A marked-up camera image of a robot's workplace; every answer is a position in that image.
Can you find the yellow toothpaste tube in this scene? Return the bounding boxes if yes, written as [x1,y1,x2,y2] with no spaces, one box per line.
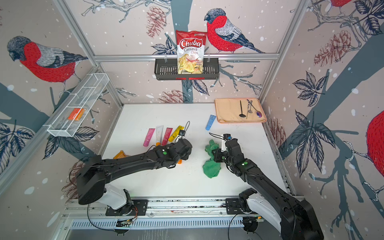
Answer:
[169,126,185,143]

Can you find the red pink toothpaste tube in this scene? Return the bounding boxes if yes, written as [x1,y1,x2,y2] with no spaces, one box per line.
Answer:
[162,128,173,146]

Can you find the green cleaning cloth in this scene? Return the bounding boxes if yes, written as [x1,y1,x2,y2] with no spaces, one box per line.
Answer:
[203,140,221,179]

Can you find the white toothpaste tube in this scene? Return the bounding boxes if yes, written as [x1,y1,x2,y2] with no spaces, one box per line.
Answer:
[156,126,164,146]

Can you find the magenta toothpaste tube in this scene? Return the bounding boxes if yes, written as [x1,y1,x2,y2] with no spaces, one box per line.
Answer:
[143,128,155,147]

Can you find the blue toothpaste tube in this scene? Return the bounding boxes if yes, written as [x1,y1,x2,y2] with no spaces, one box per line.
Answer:
[206,115,216,131]

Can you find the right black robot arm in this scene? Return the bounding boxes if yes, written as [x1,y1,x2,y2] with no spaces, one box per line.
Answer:
[213,134,324,240]

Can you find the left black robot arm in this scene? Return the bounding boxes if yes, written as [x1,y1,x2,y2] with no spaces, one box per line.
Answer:
[76,139,193,205]

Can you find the black spoon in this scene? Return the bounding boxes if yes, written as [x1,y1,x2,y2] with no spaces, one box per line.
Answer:
[239,101,246,118]

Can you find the pink tray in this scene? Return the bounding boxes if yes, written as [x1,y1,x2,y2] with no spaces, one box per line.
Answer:
[214,97,268,124]

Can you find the iridescent purple spoon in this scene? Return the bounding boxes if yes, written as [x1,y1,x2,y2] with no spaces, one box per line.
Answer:
[247,100,263,118]

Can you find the orange snack packet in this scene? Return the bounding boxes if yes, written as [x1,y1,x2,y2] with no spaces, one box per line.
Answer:
[113,150,128,159]

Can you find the Chuba cassava chips bag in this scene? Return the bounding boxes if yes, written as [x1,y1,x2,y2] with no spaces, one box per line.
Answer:
[176,31,207,74]

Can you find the orange packet in shelf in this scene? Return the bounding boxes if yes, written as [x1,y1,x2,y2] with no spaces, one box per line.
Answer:
[68,108,86,121]

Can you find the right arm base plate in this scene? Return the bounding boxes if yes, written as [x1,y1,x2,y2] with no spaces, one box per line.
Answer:
[221,198,267,215]

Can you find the patterned handle utensil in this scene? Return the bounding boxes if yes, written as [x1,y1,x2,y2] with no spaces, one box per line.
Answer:
[246,102,252,119]

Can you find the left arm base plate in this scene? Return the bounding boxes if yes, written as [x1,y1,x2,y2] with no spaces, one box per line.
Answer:
[106,199,149,217]

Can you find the black wire wall basket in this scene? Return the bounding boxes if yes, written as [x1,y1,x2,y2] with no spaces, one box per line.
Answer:
[154,58,220,81]

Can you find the white wire wall shelf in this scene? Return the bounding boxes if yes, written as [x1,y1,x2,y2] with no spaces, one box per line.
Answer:
[45,73,110,137]

